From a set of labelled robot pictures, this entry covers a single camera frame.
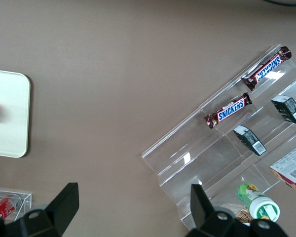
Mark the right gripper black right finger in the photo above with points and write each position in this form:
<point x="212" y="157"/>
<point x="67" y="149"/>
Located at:
<point x="202" y="212"/>

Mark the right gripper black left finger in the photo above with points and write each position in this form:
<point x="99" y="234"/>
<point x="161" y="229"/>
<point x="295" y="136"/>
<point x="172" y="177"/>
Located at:
<point x="64" y="209"/>

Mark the wicker basket with foil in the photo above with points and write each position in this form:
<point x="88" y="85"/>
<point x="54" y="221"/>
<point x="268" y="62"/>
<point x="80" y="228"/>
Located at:
<point x="243" y="215"/>

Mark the cream plastic tray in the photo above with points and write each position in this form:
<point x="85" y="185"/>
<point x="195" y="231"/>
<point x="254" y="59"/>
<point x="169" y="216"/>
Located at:
<point x="10" y="133"/>

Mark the clear acrylic bottle rack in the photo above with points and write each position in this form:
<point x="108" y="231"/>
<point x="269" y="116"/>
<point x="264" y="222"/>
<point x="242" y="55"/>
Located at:
<point x="27" y="200"/>

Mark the clear acrylic tiered stand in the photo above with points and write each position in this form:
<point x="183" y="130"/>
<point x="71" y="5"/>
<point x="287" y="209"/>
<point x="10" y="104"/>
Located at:
<point x="187" y="158"/>

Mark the red cola bottle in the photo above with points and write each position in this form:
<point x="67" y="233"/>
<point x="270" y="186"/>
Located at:
<point x="3" y="209"/>

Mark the small black carton box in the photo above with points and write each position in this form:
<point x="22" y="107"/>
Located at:
<point x="249" y="139"/>
<point x="288" y="109"/>

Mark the white red cookie box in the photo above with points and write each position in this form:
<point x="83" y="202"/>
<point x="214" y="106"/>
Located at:
<point x="292" y="168"/>

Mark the Snickers chocolate bar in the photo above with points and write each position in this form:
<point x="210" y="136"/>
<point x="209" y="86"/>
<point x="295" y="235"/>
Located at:
<point x="267" y="67"/>
<point x="230" y="111"/>

